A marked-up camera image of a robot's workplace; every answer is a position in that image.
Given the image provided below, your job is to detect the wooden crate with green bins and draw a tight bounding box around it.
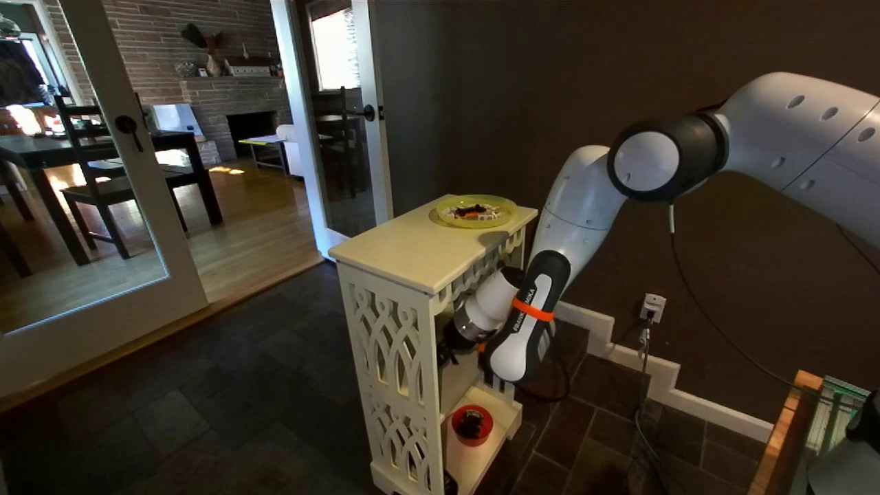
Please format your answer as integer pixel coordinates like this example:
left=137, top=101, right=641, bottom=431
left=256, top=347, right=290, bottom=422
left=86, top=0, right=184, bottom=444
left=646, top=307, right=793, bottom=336
left=748, top=370, right=880, bottom=495

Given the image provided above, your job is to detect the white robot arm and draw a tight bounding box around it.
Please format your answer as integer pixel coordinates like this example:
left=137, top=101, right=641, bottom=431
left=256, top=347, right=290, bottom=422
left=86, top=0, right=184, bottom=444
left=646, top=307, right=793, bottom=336
left=447, top=72, right=880, bottom=385

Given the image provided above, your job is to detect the yellow-green plate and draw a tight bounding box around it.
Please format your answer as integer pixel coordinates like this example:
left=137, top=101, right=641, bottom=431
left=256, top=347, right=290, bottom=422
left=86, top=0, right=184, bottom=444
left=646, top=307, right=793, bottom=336
left=432, top=194, right=518, bottom=227

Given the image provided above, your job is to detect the white lattice shelf unit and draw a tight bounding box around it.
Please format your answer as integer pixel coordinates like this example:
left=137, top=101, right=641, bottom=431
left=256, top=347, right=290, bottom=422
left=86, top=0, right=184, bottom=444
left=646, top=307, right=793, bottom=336
left=334, top=197, right=537, bottom=495

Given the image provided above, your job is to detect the red round bowl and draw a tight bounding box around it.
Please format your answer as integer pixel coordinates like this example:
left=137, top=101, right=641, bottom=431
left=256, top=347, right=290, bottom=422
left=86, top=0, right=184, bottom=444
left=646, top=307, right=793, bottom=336
left=451, top=405, right=496, bottom=444

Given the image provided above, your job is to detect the dark dining table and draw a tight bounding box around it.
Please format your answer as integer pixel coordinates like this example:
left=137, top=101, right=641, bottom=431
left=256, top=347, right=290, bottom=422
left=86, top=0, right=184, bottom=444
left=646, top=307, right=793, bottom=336
left=0, top=128, right=227, bottom=270

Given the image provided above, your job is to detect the dark object on plate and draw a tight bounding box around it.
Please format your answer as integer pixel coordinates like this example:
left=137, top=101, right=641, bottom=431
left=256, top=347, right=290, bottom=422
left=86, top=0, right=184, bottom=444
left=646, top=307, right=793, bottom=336
left=454, top=202, right=498, bottom=223

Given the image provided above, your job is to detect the white wall outlet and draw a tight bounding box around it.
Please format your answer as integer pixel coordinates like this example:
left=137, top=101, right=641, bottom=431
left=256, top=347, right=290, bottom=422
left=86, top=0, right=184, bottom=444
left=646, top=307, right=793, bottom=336
left=639, top=292, right=665, bottom=323

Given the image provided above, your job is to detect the brick fireplace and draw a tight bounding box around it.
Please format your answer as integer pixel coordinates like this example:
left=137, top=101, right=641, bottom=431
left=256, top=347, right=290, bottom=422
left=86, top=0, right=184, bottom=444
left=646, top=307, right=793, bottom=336
left=102, top=0, right=286, bottom=160

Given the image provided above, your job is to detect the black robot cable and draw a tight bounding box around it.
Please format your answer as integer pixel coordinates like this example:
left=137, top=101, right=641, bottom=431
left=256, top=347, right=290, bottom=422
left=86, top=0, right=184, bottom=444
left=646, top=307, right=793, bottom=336
left=663, top=201, right=793, bottom=388

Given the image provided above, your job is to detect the dark wooden chair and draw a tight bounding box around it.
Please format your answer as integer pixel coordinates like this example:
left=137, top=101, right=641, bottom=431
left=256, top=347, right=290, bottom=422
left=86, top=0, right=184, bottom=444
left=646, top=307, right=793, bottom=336
left=55, top=95, right=136, bottom=259

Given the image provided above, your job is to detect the white glass door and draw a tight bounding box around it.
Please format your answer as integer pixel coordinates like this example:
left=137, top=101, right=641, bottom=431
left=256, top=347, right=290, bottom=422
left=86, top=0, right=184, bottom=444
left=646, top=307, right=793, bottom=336
left=0, top=0, right=210, bottom=400

